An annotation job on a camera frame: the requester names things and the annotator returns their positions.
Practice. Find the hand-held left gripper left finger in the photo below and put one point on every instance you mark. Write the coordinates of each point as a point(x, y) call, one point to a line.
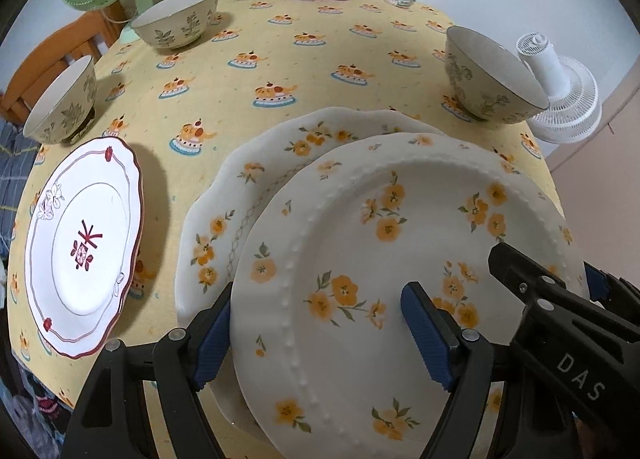
point(212, 344)

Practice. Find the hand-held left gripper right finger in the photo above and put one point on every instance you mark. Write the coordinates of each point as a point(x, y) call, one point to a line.
point(430, 334)

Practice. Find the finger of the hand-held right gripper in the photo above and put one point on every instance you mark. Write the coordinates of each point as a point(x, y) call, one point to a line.
point(597, 281)
point(520, 274)

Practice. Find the beaded rim floral plate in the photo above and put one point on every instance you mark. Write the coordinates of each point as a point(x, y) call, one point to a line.
point(350, 239)

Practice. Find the leaf pattern ceramic bowl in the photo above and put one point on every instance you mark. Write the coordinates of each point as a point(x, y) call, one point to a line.
point(65, 109)
point(480, 89)
point(175, 29)

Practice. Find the scalloped floral plate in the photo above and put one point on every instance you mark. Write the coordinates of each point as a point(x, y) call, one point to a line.
point(235, 199)

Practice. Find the white fan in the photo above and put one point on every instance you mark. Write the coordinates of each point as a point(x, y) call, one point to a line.
point(570, 109)

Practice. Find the red trimmed white plate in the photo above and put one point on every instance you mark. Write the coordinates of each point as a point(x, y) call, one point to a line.
point(100, 209)

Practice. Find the dark patterned cloth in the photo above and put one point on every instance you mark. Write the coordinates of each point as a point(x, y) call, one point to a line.
point(40, 409)

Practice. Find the blue plaid cloth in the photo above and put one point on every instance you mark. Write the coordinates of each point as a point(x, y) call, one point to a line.
point(12, 164)

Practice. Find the yellow printed tablecloth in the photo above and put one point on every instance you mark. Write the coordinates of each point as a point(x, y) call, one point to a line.
point(300, 54)

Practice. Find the wooden chair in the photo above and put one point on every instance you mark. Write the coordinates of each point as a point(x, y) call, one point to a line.
point(45, 54)

